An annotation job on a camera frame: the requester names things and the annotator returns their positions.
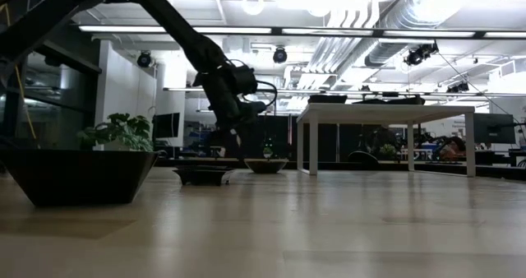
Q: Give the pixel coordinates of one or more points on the black ceiling spotlight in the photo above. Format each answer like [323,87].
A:
[458,88]
[419,55]
[144,59]
[280,55]

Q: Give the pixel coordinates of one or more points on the black wall monitor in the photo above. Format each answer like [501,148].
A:
[166,126]

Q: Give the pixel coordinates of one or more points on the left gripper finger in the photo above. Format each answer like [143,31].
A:
[223,142]
[236,140]

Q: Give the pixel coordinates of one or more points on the round ceiling lamp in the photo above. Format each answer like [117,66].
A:
[253,4]

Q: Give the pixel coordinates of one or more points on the green artificial plant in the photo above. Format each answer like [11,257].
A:
[123,132]

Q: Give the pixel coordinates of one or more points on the long ceiling light bar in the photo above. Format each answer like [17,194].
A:
[230,30]

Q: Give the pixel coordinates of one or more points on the white perforated metal shelf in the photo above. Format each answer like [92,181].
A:
[382,112]

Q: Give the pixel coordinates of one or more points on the small potted plant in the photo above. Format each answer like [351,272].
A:
[388,151]
[268,152]

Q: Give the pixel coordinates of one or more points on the black desk monitor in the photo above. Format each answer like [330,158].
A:
[493,128]

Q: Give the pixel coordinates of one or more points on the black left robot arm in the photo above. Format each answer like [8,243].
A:
[181,35]

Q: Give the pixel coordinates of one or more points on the person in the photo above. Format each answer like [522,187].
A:
[454,146]

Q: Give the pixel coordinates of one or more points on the black chair back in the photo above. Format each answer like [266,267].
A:
[363,158]

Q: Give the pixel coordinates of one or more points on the black leaf-shaped mini plate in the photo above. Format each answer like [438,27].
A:
[266,167]

